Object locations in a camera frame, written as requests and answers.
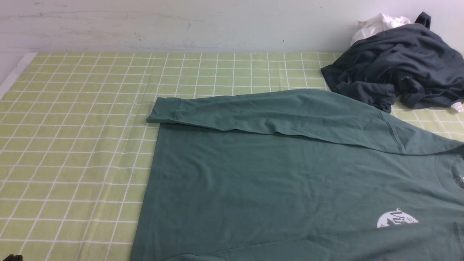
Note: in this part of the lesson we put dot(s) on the dark grey crumpled garment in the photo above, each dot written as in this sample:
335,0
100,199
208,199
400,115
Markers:
410,62

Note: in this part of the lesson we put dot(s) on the green checkered tablecloth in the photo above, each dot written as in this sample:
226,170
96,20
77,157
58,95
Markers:
76,150

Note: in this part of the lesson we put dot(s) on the white crumpled garment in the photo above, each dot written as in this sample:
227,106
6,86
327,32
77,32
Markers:
377,24

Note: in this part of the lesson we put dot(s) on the green long-sleeve top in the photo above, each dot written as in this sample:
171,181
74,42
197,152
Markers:
299,175

